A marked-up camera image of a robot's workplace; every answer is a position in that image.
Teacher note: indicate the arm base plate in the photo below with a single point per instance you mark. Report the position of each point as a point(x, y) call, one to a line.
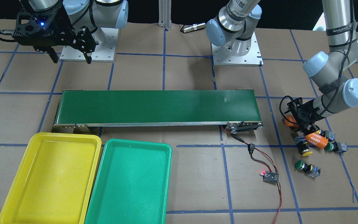
point(105, 50)
point(238, 53)

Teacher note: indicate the aluminium frame post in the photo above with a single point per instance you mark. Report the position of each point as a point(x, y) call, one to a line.
point(165, 14)

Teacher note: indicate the yellow push button switch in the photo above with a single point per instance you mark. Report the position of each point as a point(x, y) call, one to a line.
point(302, 148)

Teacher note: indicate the green conveyor belt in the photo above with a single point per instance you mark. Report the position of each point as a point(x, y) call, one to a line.
point(236, 110)

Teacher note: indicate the orange cylinder marked 4680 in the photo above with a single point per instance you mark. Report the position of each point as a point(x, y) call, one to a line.
point(317, 140)

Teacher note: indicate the black sensor circuit board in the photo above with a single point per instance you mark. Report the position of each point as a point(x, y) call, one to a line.
point(270, 177)

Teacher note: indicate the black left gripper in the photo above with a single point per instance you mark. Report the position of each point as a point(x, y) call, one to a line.
point(307, 115)

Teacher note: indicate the plain orange cylinder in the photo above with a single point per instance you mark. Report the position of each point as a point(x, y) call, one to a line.
point(290, 121)

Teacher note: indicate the green push button switch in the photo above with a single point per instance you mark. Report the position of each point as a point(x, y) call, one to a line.
point(310, 169)

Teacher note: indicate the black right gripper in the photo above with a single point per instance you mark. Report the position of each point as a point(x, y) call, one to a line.
point(61, 28)

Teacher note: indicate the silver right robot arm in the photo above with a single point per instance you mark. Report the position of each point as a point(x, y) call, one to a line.
point(84, 13)

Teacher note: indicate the green plastic tray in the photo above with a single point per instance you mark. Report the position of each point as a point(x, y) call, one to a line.
point(132, 183)

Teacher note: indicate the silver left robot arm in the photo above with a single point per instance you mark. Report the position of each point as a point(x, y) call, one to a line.
point(237, 21)

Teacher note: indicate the yellow plastic tray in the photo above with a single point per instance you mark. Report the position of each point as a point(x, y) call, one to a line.
point(54, 180)

